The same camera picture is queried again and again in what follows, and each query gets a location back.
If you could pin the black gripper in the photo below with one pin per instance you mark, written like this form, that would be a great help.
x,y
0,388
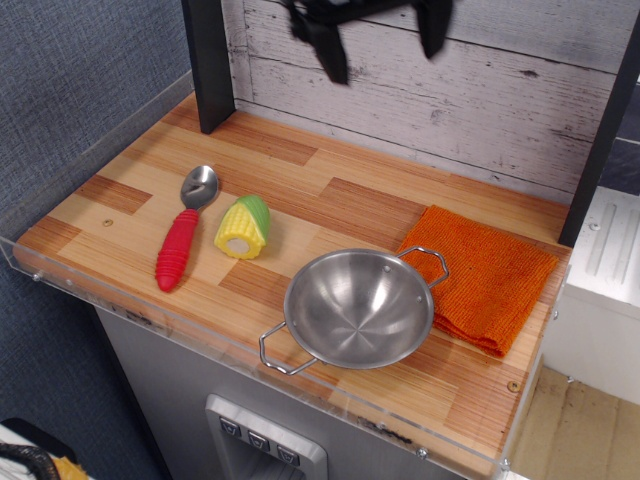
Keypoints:
x,y
316,21

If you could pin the orange towel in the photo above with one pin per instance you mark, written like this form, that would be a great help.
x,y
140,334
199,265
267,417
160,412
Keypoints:
x,y
494,280

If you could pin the stainless steel two-handled bowl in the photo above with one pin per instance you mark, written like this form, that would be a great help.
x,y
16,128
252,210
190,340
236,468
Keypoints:
x,y
360,309

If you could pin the yellow green toy corn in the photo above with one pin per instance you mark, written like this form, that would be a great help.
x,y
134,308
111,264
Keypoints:
x,y
244,228

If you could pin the white toy sink unit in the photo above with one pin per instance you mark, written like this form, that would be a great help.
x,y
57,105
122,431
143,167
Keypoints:
x,y
593,336

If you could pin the grey toy fridge cabinet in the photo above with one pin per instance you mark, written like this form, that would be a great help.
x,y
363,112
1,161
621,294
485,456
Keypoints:
x,y
171,383

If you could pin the silver dispenser button panel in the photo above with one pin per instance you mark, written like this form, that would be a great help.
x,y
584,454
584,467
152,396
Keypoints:
x,y
250,446

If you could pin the yellow toy at corner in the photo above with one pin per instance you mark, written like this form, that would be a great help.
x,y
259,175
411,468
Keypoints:
x,y
68,470

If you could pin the black left shelf post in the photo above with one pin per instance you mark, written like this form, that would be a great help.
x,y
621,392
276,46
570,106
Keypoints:
x,y
209,58

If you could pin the black shelf post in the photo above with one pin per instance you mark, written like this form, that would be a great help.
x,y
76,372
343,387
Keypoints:
x,y
611,120
209,58

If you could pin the red-handled metal spoon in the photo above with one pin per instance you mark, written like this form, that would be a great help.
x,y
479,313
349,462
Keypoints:
x,y
198,190

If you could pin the black right shelf post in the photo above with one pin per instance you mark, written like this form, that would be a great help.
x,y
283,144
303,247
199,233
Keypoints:
x,y
611,120

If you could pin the clear acrylic guard rail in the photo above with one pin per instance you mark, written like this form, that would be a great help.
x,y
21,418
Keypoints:
x,y
338,167

